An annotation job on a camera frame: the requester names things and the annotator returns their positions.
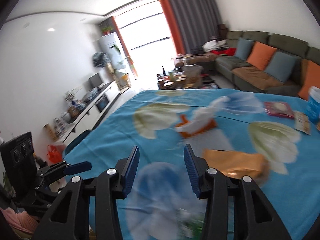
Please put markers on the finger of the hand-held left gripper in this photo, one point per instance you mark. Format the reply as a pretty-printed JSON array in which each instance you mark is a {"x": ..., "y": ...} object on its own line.
[
  {"x": 77, "y": 167},
  {"x": 52, "y": 180}
]

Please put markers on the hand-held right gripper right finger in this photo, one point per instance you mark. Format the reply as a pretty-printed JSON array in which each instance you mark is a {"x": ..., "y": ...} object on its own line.
[{"x": 193, "y": 172}]

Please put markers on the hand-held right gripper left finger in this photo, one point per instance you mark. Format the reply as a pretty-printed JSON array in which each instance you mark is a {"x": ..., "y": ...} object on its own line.
[{"x": 130, "y": 172}]

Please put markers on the small orange peel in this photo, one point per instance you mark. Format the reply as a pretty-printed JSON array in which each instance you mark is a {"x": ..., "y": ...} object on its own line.
[{"x": 208, "y": 127}]

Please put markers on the green houseplant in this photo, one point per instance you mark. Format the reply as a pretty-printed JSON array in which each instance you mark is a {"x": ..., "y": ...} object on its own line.
[{"x": 6, "y": 181}]

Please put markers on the orange plastic bag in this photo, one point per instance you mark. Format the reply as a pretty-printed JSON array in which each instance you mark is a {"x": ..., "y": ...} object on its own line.
[{"x": 54, "y": 153}]

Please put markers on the large gold wrapper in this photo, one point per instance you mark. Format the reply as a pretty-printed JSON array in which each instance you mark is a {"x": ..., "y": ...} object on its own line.
[{"x": 235, "y": 163}]

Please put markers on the blue floral tablecloth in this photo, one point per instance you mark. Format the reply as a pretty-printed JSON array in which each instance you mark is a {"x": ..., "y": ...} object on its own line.
[{"x": 162, "y": 142}]

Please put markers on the small wooden box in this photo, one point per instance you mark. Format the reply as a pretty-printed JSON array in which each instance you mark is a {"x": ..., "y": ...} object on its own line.
[{"x": 50, "y": 131}]

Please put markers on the clear glass ornament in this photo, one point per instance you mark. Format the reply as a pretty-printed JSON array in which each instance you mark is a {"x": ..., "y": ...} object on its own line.
[{"x": 58, "y": 123}]

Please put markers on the crushed clear plastic bottle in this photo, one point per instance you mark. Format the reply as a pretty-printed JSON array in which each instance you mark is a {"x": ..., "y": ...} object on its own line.
[{"x": 191, "y": 222}]

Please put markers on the white ceramic jar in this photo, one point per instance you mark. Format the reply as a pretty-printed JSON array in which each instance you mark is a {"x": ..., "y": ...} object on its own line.
[{"x": 66, "y": 117}]

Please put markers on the small white foam net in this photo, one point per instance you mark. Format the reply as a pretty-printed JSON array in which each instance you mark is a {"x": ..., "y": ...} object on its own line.
[{"x": 205, "y": 115}]

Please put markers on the blue white porcelain jar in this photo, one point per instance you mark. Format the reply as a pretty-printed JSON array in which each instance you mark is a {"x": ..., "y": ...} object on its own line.
[{"x": 79, "y": 104}]

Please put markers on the white black TV cabinet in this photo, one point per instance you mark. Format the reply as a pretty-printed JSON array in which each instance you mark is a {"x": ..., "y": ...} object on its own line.
[{"x": 100, "y": 102}]

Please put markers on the vase with flowers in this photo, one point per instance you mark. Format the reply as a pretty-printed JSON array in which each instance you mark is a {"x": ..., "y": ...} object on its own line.
[{"x": 70, "y": 97}]

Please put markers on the clear plastic bag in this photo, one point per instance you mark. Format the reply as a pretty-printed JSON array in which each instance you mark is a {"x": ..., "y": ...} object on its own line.
[{"x": 90, "y": 96}]

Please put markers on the black monitor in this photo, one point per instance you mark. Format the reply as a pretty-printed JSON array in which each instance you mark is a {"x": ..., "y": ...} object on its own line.
[{"x": 95, "y": 80}]

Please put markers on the cluttered coffee table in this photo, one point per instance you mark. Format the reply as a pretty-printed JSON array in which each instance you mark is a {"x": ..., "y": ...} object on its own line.
[{"x": 175, "y": 82}]

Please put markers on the brown paper bag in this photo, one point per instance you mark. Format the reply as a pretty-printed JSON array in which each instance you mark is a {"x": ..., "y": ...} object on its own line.
[{"x": 192, "y": 75}]

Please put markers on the red snack packet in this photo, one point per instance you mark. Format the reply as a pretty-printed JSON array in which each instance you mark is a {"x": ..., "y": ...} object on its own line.
[{"x": 278, "y": 109}]

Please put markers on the tall leafy plant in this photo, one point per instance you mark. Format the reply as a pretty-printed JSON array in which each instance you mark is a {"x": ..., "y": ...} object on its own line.
[{"x": 120, "y": 65}]

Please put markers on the green brown sofa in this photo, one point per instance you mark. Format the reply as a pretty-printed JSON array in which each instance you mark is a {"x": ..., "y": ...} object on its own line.
[{"x": 250, "y": 77}]

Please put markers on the fan with patterned cover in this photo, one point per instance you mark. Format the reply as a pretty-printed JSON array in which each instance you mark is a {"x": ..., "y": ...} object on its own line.
[{"x": 100, "y": 59}]

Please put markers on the beige snack packet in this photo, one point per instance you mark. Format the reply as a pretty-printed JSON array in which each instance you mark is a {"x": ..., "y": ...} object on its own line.
[{"x": 302, "y": 123}]

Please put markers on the narrow grey orange curtain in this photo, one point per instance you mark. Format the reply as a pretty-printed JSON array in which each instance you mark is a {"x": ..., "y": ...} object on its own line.
[{"x": 125, "y": 50}]

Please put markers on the large window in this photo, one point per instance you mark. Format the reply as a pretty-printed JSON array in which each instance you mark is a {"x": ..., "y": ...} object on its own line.
[{"x": 147, "y": 50}]

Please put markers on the white standing air conditioner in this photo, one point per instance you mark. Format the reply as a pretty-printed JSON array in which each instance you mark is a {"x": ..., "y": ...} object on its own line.
[{"x": 110, "y": 47}]

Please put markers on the red cloth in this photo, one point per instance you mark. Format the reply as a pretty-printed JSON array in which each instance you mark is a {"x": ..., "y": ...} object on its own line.
[{"x": 225, "y": 52}]

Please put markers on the white folded clothes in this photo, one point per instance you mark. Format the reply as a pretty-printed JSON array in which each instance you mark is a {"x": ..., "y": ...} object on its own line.
[{"x": 212, "y": 45}]

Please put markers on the small blue cushion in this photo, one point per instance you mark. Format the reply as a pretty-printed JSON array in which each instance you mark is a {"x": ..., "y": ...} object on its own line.
[{"x": 244, "y": 48}]

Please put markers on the small orange cushion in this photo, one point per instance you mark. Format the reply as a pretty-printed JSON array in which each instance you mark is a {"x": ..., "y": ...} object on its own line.
[{"x": 261, "y": 56}]

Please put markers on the large blue cushion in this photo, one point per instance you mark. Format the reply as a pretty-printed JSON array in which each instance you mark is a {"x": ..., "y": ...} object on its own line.
[{"x": 281, "y": 66}]

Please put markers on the blue paper cup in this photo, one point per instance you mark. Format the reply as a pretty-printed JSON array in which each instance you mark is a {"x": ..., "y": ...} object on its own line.
[{"x": 313, "y": 105}]

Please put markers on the small potted plant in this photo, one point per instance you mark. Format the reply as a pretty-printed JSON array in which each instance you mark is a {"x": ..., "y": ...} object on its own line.
[{"x": 107, "y": 30}]

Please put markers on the brown boxes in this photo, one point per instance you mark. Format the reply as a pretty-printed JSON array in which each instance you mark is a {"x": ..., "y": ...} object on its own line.
[{"x": 222, "y": 31}]

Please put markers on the large orange cushion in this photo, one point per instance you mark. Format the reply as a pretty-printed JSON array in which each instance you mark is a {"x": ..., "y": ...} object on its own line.
[{"x": 311, "y": 82}]

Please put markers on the wide grey orange curtain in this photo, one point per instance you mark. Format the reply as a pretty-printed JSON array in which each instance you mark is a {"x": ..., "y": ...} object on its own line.
[{"x": 192, "y": 22}]

